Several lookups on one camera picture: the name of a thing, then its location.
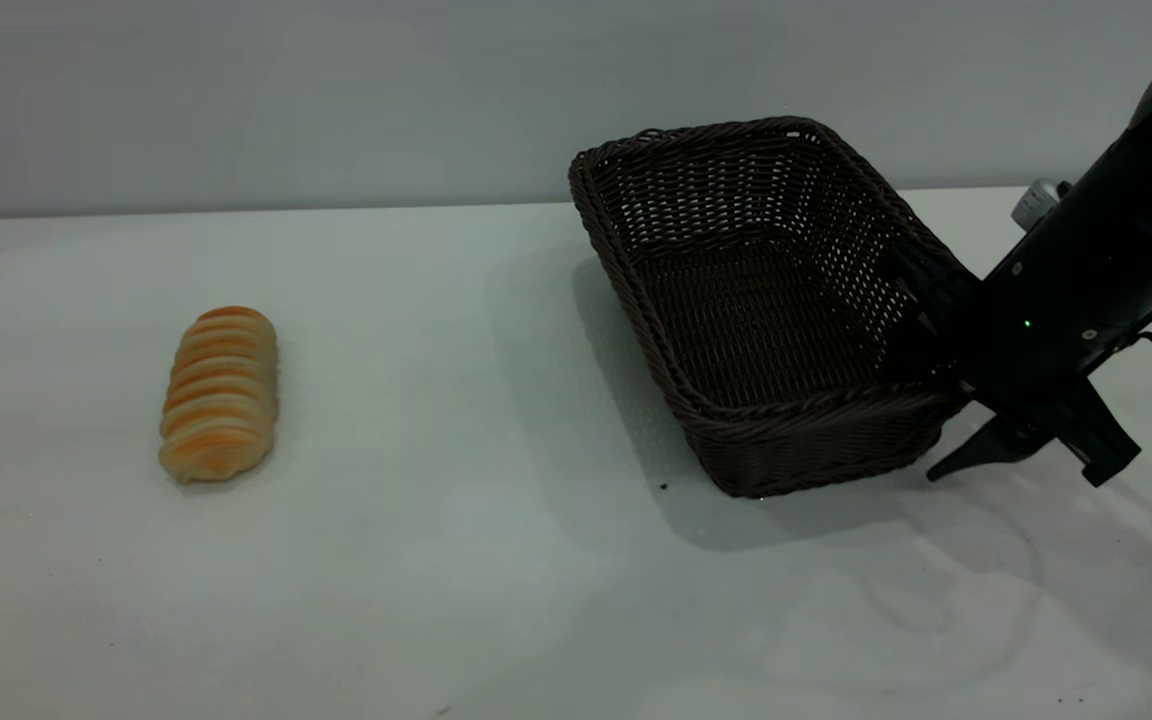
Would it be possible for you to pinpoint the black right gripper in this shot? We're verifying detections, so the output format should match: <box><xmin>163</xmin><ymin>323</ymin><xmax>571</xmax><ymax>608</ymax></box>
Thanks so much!
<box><xmin>886</xmin><ymin>225</ymin><xmax>1152</xmax><ymax>489</ymax></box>

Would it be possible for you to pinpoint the black woven wicker basket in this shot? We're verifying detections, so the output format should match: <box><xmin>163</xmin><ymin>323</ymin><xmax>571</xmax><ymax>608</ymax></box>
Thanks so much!
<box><xmin>568</xmin><ymin>116</ymin><xmax>982</xmax><ymax>499</ymax></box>

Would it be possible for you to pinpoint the striped orange bread roll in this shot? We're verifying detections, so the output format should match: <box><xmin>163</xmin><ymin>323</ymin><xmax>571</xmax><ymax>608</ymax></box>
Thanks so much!
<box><xmin>158</xmin><ymin>306</ymin><xmax>280</xmax><ymax>485</ymax></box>

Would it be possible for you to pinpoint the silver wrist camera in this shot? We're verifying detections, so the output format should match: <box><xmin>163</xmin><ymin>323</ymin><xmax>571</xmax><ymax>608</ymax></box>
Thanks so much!
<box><xmin>1011</xmin><ymin>178</ymin><xmax>1073</xmax><ymax>233</ymax></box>

